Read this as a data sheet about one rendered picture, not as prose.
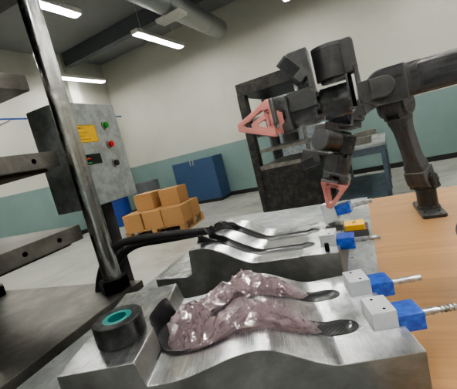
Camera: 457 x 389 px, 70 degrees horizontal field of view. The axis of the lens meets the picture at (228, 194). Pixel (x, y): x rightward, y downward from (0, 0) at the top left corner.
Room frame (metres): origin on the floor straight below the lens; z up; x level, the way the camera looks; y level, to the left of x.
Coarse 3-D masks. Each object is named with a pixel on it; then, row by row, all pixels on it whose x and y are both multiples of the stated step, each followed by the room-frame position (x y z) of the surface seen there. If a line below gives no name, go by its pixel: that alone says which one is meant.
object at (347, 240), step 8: (320, 232) 0.76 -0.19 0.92; (328, 232) 0.74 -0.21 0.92; (336, 232) 0.76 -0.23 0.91; (344, 232) 0.75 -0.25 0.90; (352, 232) 0.74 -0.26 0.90; (320, 240) 0.73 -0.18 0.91; (328, 240) 0.73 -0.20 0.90; (336, 240) 0.72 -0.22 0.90; (344, 240) 0.72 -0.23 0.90; (352, 240) 0.71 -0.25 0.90; (360, 240) 0.72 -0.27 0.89; (344, 248) 0.72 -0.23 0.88; (352, 248) 0.71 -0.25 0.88
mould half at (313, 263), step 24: (240, 240) 0.88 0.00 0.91; (264, 240) 0.90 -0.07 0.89; (288, 240) 0.86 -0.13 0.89; (312, 240) 0.79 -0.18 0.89; (192, 264) 0.82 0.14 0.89; (216, 264) 0.80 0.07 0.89; (240, 264) 0.77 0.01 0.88; (264, 264) 0.75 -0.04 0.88; (288, 264) 0.72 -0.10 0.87; (312, 264) 0.70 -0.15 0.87; (336, 264) 0.68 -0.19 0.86; (192, 288) 0.83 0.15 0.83
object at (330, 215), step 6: (324, 204) 0.90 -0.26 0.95; (336, 204) 0.92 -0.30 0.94; (342, 204) 0.87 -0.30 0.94; (348, 204) 0.86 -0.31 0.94; (354, 204) 0.87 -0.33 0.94; (360, 204) 0.86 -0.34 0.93; (366, 204) 0.86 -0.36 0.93; (324, 210) 0.89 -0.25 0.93; (330, 210) 0.88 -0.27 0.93; (336, 210) 0.88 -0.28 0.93; (342, 210) 0.87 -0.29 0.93; (348, 210) 0.86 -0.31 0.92; (324, 216) 0.89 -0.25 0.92; (330, 216) 0.88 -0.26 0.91; (336, 216) 0.87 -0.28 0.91; (330, 222) 0.88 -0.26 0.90
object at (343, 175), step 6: (342, 156) 0.87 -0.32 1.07; (348, 156) 0.87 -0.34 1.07; (342, 162) 0.87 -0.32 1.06; (348, 162) 0.87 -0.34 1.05; (342, 168) 0.87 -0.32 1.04; (348, 168) 0.87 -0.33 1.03; (324, 174) 0.87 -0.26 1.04; (330, 174) 0.86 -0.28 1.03; (336, 174) 0.85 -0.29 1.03; (342, 174) 0.85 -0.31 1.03; (348, 174) 0.88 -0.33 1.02; (342, 180) 0.84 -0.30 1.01
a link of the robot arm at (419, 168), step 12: (384, 108) 1.03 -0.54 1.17; (396, 108) 1.00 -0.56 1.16; (384, 120) 1.05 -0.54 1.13; (396, 120) 1.02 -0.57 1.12; (408, 120) 1.01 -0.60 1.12; (396, 132) 1.04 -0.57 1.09; (408, 132) 1.02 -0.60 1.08; (408, 144) 1.03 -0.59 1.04; (408, 156) 1.04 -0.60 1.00; (420, 156) 1.04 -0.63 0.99; (408, 168) 1.06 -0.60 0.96; (420, 168) 1.03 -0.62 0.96; (432, 168) 1.05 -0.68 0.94; (408, 180) 1.07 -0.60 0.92; (420, 180) 1.04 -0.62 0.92
